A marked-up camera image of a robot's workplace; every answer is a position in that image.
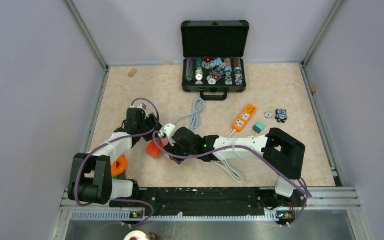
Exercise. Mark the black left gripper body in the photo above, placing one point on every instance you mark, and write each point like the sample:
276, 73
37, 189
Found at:
149, 123

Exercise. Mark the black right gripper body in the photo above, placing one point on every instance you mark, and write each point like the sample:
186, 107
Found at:
178, 150

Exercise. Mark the red cube socket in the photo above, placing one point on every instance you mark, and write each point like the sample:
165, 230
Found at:
153, 149

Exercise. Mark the pink triangular power strip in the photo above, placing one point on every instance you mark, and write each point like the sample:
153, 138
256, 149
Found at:
170, 159

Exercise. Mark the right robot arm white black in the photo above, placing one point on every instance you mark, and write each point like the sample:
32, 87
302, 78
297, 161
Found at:
280, 151

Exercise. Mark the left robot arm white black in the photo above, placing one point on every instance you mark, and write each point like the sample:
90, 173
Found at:
90, 180

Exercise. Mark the orange tape roll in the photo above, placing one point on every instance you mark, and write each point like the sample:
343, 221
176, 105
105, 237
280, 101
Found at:
119, 166

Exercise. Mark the wooden block left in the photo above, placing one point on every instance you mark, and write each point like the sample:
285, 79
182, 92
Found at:
132, 72

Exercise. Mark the orange power strip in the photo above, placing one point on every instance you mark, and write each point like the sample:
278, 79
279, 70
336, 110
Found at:
243, 118

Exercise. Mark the teal small cube adapter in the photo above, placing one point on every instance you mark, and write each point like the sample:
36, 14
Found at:
259, 127

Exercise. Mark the small white round disc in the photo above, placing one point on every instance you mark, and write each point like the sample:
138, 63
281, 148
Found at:
268, 115

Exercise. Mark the black open carrying case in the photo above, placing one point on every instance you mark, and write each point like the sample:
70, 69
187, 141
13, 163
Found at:
213, 52

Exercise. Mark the blue owl figure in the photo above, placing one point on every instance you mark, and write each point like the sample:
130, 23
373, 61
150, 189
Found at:
281, 115

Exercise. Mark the red white emergency button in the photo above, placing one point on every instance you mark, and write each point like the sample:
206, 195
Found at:
140, 235

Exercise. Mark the wooden block right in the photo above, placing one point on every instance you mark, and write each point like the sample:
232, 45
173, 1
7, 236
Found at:
313, 88

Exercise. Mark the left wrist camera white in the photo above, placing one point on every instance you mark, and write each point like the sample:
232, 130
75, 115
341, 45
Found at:
141, 106

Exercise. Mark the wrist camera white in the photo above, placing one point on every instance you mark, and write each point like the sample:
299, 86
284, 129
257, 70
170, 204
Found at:
166, 134
141, 106

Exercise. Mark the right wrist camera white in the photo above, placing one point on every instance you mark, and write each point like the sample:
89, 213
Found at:
166, 134

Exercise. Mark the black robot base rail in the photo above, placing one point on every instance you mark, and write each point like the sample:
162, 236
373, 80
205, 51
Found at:
209, 201

